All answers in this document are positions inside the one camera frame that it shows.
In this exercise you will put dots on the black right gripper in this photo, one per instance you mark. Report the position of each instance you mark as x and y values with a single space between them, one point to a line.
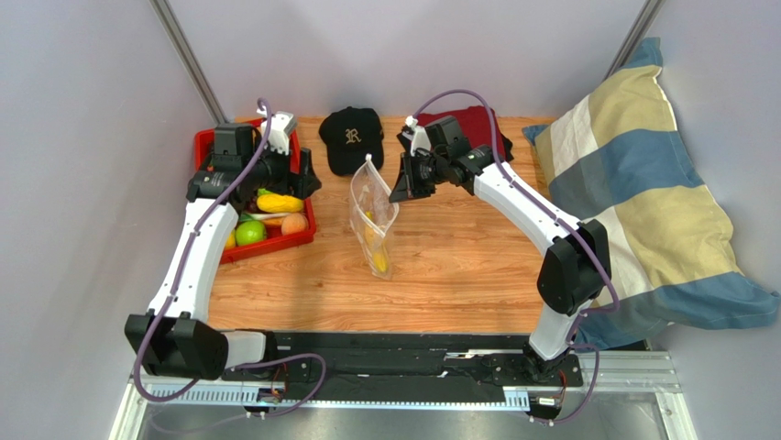
412 174

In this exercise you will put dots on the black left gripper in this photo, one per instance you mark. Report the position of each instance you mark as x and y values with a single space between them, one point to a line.
302 185

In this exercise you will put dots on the clear polka dot zip bag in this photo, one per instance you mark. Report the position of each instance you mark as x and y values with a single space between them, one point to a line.
369 192

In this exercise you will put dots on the yellow banana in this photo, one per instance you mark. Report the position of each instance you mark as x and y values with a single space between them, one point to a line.
376 247

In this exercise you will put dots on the green apple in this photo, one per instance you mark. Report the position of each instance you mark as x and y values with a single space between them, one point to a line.
250 232

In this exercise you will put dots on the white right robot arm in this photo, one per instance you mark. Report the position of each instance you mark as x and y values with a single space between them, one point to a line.
576 266

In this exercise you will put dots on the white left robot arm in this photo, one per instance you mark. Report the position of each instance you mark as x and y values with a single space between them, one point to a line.
172 337

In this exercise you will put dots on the orange peach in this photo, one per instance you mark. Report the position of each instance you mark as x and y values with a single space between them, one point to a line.
294 223

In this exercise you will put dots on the red plastic fruit tray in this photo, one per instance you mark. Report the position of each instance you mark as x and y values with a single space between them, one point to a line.
276 240

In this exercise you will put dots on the black baseball cap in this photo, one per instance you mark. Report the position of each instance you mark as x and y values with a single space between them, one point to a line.
349 136

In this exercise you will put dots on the folded dark red shirt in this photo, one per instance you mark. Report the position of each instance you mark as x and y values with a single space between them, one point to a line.
475 115

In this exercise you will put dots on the blue striped pillow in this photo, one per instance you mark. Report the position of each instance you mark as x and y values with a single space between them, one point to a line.
617 157

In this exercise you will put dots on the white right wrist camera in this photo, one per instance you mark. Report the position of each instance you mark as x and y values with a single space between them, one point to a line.
416 134

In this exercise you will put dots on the black mounting base plate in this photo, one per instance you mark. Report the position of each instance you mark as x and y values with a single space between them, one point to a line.
396 363

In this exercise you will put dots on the aluminium frame rail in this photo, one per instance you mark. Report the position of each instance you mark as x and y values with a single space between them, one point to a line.
629 373

